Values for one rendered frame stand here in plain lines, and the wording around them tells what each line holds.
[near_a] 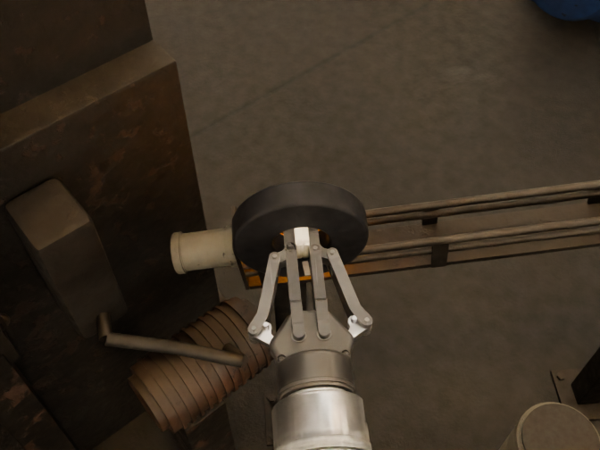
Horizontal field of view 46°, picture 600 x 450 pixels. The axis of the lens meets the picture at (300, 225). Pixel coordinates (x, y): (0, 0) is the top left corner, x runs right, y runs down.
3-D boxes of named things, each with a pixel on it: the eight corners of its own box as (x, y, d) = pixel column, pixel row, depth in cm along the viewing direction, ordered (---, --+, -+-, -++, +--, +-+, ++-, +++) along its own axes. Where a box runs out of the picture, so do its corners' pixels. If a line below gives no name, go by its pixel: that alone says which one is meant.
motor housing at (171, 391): (168, 468, 148) (113, 356, 105) (251, 404, 156) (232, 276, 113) (204, 518, 142) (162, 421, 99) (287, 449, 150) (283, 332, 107)
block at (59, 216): (50, 295, 108) (-5, 198, 89) (95, 268, 111) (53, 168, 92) (85, 344, 103) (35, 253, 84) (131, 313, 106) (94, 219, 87)
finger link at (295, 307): (307, 353, 72) (293, 354, 72) (295, 260, 78) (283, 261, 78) (307, 337, 69) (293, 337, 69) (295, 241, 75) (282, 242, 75)
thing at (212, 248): (180, 247, 104) (170, 224, 99) (240, 240, 104) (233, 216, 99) (179, 282, 101) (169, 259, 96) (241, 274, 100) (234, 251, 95)
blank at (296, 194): (218, 189, 75) (218, 215, 73) (362, 170, 74) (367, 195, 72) (245, 262, 88) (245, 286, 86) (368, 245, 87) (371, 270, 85)
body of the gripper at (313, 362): (274, 417, 70) (269, 332, 75) (358, 410, 71) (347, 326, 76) (271, 390, 64) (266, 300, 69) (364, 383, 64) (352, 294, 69)
